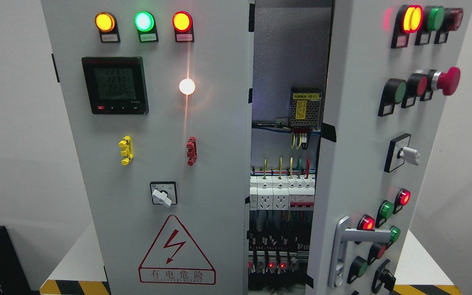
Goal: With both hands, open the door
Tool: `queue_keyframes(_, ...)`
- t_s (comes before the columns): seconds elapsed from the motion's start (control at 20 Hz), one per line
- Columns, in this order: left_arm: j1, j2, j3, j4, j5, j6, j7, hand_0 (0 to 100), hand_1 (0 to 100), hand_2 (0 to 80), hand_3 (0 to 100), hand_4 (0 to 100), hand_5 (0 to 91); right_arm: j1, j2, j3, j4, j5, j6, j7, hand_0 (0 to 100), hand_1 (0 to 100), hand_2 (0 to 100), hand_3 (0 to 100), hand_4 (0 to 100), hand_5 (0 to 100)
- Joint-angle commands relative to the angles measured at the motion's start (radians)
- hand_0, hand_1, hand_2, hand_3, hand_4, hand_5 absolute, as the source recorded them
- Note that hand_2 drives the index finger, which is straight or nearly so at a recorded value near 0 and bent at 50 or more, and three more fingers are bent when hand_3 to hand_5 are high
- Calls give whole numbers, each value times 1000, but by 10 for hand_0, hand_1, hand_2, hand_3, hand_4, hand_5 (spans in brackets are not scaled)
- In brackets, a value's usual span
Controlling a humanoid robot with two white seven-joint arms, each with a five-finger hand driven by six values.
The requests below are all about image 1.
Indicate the grey cabinet door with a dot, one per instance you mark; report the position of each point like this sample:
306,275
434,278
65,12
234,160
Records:
211,194
372,96

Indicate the red indicator lamp left door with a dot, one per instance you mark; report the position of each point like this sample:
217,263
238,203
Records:
183,27

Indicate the green indicator lamp left door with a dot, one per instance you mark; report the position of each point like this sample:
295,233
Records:
146,27

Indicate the yellow indicator lamp left door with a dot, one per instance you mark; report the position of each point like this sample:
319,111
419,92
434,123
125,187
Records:
107,27

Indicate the red terminal connector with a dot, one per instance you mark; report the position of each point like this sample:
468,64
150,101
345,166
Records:
191,151

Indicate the white socket breaker row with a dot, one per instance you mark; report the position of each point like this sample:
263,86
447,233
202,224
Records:
282,193

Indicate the white glowing indicator lamp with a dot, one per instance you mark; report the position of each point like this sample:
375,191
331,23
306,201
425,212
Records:
187,86

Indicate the metal mesh power supply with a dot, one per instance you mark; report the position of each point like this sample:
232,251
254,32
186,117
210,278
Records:
305,105

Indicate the yellow terminal connector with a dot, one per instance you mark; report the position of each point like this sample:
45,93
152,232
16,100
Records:
126,152

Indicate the relay terminal row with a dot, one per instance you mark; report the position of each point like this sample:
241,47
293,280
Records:
276,254

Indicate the grey cabinet body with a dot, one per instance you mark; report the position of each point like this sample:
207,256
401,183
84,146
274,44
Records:
291,42

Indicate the red electric hazard warning sticker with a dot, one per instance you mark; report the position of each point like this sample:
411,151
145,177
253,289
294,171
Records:
175,258

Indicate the black digital power meter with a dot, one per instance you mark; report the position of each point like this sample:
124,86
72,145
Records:
116,85

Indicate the red mushroom emergency button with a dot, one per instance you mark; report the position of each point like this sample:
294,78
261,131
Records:
447,81

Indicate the silver door handle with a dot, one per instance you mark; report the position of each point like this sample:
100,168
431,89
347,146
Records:
343,235

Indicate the white rotary switch right door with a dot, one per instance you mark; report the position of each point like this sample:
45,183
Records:
399,153

